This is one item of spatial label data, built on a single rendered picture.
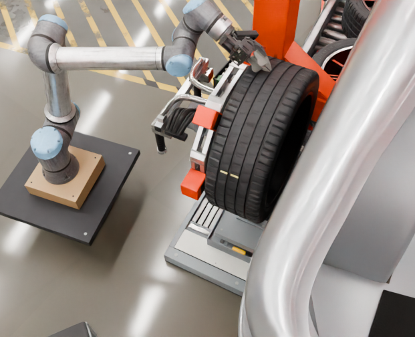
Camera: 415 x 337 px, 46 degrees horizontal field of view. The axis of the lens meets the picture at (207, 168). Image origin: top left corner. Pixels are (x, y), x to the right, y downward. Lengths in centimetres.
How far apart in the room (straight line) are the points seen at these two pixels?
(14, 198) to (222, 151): 135
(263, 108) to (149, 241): 129
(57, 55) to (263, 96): 78
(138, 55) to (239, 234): 111
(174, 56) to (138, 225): 131
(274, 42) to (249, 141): 70
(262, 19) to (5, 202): 159
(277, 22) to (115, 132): 144
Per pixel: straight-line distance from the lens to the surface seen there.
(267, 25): 224
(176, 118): 189
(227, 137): 174
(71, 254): 283
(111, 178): 264
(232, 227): 252
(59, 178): 256
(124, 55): 183
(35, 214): 265
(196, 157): 184
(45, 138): 244
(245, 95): 176
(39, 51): 197
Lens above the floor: 247
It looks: 56 degrees down
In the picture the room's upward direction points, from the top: 3 degrees counter-clockwise
